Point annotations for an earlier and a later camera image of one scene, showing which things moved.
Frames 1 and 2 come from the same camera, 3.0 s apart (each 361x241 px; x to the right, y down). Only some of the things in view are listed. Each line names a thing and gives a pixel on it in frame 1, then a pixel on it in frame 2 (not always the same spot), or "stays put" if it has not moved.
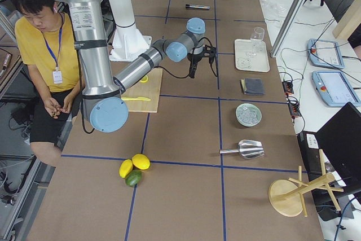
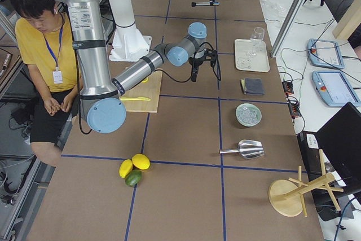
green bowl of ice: x=248 y=114 stays put
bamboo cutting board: x=142 y=96 stays put
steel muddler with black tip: x=196 y=6 -> x=205 y=3
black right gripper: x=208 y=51 stays put
